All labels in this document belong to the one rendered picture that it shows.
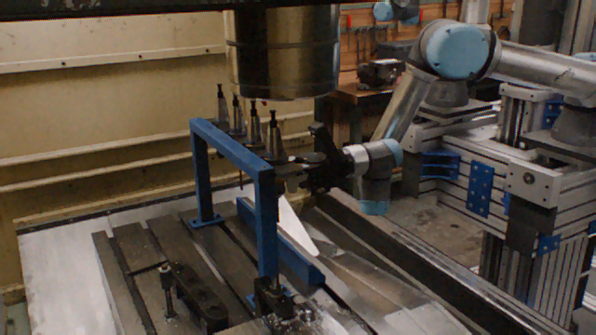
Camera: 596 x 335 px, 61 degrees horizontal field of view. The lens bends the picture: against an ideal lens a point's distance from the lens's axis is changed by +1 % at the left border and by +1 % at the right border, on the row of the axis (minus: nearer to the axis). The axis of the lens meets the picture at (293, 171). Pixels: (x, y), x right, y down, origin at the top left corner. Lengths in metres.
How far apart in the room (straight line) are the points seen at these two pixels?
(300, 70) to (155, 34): 1.08
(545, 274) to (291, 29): 1.52
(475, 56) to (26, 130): 1.26
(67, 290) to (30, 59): 0.68
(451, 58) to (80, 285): 1.20
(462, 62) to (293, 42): 0.60
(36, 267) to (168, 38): 0.81
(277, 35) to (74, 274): 1.20
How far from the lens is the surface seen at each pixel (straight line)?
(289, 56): 0.64
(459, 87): 1.80
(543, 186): 1.42
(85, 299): 1.62
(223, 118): 1.37
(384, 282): 1.57
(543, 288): 2.02
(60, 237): 1.77
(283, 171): 1.04
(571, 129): 1.50
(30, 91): 1.67
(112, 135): 1.72
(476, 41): 1.17
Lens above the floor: 1.60
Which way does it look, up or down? 22 degrees down
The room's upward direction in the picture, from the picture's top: 1 degrees counter-clockwise
